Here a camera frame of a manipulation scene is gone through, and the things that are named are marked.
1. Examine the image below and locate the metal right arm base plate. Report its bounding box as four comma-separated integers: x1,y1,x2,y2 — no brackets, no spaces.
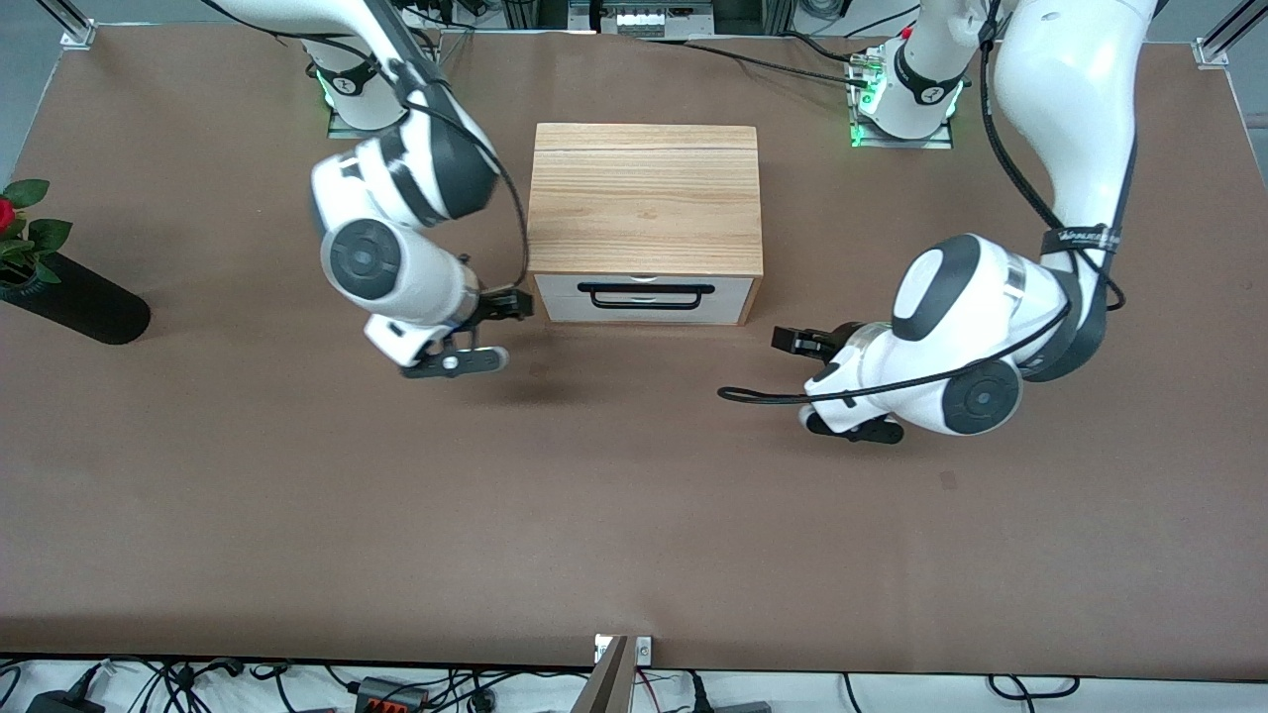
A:
328,44,440,141

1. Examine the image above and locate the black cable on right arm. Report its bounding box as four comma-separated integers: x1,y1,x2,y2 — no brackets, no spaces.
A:
362,0,532,294

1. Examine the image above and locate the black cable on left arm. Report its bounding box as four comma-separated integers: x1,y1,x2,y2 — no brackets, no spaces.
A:
717,0,1130,406

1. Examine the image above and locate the black power brick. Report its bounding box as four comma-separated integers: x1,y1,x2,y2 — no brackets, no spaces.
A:
25,690,106,713

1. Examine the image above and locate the aluminium frame post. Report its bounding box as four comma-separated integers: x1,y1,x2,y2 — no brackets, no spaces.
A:
35,0,99,50
1193,0,1268,69

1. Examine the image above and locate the brown camera pole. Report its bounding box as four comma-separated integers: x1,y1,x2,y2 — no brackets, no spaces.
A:
572,635,635,713

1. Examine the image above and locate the white drawer with black handle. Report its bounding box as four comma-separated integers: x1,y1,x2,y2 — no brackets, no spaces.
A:
540,295,752,325

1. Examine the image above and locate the black cylindrical vase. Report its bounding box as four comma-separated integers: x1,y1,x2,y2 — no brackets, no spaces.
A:
0,253,152,346

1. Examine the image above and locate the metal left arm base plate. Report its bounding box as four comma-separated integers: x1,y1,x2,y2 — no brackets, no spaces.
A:
849,48,958,151

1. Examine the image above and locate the artificial red rose plant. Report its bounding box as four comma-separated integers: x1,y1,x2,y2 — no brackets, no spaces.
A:
0,178,74,289

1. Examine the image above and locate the black orange power adapter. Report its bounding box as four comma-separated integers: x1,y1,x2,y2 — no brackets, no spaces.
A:
355,675,430,713

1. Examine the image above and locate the light wooden drawer cabinet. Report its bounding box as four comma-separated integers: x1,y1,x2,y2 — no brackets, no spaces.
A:
526,123,765,327

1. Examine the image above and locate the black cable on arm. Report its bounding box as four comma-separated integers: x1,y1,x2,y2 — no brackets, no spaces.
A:
362,0,532,294
717,0,1130,406

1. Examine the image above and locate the black looped floor cable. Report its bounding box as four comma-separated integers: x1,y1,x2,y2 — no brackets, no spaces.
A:
988,674,1082,701

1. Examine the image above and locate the black cable across table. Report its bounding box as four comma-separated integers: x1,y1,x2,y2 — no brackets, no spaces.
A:
682,40,875,88

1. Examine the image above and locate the silver camera mount bracket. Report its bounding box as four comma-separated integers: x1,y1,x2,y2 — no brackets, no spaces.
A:
593,634,654,665

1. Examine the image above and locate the grey power strip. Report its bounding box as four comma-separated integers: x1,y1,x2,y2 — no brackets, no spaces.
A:
569,0,716,39

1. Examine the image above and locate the black metal drawer handle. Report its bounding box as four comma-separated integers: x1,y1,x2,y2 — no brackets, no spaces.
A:
578,282,716,311

